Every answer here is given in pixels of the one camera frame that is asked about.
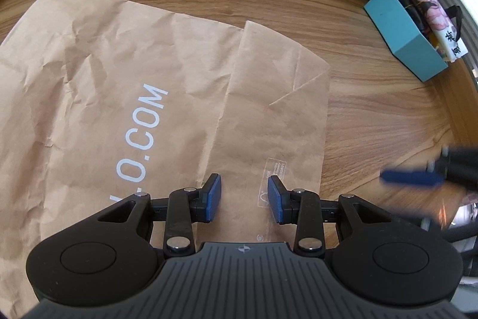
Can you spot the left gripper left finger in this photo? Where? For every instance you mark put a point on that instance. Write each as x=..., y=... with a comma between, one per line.
x=186, y=207

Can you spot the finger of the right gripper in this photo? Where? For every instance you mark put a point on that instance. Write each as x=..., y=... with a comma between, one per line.
x=416, y=178

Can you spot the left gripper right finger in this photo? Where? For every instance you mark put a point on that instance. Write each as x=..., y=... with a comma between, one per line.
x=303, y=209

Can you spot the brown paper shopping bag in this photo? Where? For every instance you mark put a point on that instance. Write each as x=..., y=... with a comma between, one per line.
x=104, y=98

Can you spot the floral folded bag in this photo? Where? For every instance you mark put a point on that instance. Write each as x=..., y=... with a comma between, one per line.
x=450, y=51

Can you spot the black folded bag in box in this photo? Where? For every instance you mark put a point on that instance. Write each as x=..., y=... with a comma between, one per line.
x=414, y=10

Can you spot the teal storage box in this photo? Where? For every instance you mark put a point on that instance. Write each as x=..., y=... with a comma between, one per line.
x=404, y=38

